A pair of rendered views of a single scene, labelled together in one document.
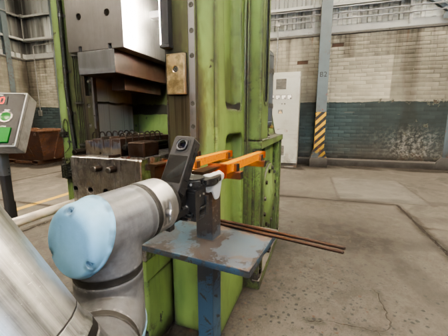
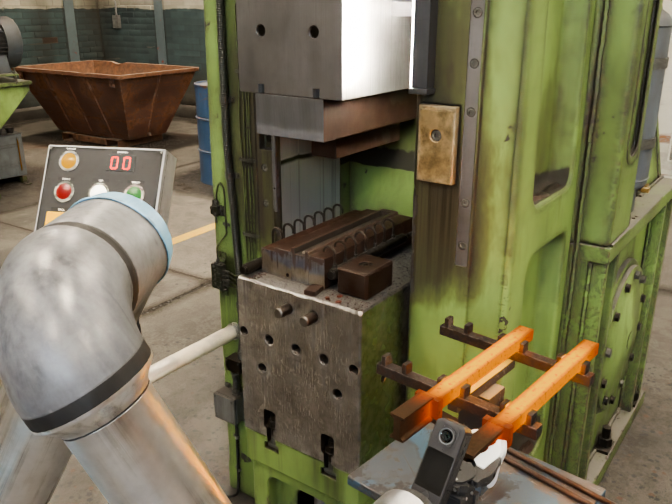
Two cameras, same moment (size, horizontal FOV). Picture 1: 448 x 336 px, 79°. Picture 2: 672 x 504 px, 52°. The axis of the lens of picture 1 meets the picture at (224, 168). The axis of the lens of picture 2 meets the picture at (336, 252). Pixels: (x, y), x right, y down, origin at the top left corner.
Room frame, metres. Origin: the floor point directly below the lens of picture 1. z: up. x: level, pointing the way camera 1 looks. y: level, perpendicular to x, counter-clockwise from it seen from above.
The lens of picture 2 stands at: (-0.28, 0.01, 1.57)
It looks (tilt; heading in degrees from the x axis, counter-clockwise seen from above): 20 degrees down; 16
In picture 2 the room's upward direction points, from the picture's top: straight up
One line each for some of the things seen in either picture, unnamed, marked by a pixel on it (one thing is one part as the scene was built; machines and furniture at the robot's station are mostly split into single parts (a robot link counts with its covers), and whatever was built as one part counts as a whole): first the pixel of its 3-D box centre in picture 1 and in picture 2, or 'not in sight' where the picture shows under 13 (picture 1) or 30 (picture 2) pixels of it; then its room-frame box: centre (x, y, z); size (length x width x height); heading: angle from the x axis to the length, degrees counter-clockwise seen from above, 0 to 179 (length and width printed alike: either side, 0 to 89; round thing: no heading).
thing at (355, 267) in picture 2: (144, 148); (365, 276); (1.21, 0.36, 0.95); 0.12 x 0.08 x 0.06; 160
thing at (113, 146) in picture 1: (133, 142); (341, 241); (1.42, 0.48, 0.96); 0.42 x 0.20 x 0.09; 160
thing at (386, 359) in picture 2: (177, 157); (429, 342); (0.91, 0.16, 0.95); 0.23 x 0.06 x 0.02; 155
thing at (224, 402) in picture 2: not in sight; (231, 404); (1.45, 0.85, 0.36); 0.09 x 0.07 x 0.12; 70
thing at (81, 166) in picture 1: (145, 192); (358, 334); (1.41, 0.42, 0.69); 0.56 x 0.38 x 0.45; 160
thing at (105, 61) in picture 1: (128, 70); (341, 106); (1.42, 0.48, 1.32); 0.42 x 0.20 x 0.10; 160
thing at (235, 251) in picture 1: (209, 238); (474, 486); (0.86, 0.05, 0.68); 0.40 x 0.30 x 0.02; 65
